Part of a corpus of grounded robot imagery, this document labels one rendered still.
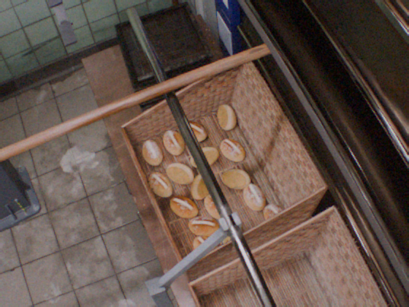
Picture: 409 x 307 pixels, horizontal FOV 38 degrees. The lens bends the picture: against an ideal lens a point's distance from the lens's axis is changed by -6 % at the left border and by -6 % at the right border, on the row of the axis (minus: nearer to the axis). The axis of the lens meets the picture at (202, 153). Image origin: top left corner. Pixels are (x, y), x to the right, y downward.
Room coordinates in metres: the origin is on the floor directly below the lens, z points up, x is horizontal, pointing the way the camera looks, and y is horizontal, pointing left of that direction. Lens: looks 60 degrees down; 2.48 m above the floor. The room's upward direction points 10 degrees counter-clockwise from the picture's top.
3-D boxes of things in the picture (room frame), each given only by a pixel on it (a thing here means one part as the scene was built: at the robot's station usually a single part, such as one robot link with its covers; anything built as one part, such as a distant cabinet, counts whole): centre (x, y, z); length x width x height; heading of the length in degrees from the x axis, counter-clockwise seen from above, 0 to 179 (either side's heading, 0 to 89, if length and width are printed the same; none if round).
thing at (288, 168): (0.95, -0.04, 0.72); 0.56 x 0.49 x 0.28; 15
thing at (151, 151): (1.10, 0.17, 0.62); 0.10 x 0.07 x 0.06; 16
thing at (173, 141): (1.13, 0.09, 0.62); 0.10 x 0.07 x 0.05; 18
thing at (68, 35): (0.98, 0.26, 1.42); 0.07 x 0.03 x 0.01; 13
